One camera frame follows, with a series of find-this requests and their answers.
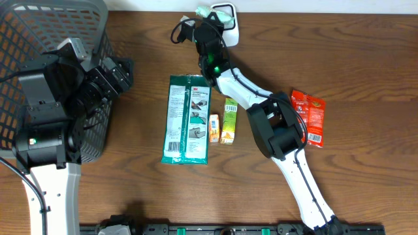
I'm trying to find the light green tissue pack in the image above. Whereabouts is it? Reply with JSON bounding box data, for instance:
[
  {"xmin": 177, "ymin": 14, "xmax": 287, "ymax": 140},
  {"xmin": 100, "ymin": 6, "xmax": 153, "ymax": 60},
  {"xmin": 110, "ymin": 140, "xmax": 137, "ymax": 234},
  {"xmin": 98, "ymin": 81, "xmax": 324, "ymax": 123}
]
[{"xmin": 195, "ymin": 6, "xmax": 234, "ymax": 28}]

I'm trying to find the orange juice carton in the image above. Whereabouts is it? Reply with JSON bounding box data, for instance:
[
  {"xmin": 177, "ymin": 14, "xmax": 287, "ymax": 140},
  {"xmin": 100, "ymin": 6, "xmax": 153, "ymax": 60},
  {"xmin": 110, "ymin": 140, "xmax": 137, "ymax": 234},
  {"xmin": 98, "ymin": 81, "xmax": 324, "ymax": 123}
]
[{"xmin": 208, "ymin": 114, "xmax": 220, "ymax": 143}]

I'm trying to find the green juice carton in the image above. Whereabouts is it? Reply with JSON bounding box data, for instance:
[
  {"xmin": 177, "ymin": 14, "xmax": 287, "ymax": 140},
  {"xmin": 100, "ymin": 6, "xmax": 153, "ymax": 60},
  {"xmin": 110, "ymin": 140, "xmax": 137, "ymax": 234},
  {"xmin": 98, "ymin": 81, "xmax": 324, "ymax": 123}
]
[{"xmin": 220, "ymin": 98, "xmax": 238, "ymax": 144}]

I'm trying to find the green white snack bag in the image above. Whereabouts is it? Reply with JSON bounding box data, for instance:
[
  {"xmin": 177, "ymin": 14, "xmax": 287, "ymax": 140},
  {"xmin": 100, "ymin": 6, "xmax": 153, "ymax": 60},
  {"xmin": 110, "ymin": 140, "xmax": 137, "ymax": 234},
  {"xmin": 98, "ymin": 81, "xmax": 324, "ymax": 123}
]
[{"xmin": 161, "ymin": 75, "xmax": 212, "ymax": 165}]

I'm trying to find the red snack bag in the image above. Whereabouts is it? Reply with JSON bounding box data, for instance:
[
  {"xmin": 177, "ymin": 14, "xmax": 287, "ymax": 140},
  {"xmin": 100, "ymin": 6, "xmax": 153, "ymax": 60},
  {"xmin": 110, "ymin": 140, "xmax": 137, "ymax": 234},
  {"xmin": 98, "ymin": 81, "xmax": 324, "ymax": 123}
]
[{"xmin": 291, "ymin": 89, "xmax": 326, "ymax": 148}]

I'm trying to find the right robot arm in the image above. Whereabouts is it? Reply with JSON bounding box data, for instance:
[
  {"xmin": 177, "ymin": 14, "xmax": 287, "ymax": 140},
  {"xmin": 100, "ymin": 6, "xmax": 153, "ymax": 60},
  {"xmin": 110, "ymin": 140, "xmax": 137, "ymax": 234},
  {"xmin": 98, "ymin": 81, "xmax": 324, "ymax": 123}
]
[{"xmin": 170, "ymin": 12, "xmax": 344, "ymax": 234}]

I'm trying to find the white barcode scanner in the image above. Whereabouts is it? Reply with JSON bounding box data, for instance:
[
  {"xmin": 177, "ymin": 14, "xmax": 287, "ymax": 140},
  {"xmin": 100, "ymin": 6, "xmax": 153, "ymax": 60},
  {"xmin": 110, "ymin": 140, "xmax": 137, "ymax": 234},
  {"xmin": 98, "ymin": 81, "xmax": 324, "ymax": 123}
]
[{"xmin": 211, "ymin": 3, "xmax": 239, "ymax": 47}]

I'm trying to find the grey plastic laundry basket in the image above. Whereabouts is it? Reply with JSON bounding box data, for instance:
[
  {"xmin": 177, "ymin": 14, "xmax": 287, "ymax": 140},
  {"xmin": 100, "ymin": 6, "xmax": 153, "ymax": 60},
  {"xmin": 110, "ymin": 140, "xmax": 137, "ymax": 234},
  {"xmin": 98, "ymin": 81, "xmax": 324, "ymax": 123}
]
[{"xmin": 1, "ymin": 0, "xmax": 115, "ymax": 163}]

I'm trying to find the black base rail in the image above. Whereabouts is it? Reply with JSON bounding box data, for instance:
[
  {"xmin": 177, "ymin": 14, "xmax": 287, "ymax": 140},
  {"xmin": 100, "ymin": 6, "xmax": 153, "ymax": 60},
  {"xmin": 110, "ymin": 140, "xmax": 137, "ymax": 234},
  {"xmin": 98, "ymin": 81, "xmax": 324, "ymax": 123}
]
[{"xmin": 80, "ymin": 215, "xmax": 386, "ymax": 235}]

